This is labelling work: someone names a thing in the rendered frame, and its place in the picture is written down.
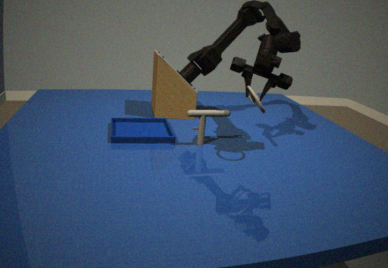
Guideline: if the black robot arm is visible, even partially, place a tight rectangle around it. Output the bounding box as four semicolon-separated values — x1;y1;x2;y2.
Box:
177;0;301;86

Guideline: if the grey metal ring with small tab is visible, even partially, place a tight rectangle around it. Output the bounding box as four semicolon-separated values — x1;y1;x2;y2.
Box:
247;85;266;113

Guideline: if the blue square tray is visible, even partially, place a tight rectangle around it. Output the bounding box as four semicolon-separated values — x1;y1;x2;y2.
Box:
110;118;175;144

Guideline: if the dark grey t-shaped steel stake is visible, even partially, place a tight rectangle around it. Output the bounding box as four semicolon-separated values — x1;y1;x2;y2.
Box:
187;110;231;146

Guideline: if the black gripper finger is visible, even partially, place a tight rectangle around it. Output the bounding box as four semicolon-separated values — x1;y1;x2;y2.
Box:
259;78;278;102
242;70;253;98

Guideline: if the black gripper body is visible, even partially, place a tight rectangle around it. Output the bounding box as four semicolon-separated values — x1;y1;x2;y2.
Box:
230;49;293;90

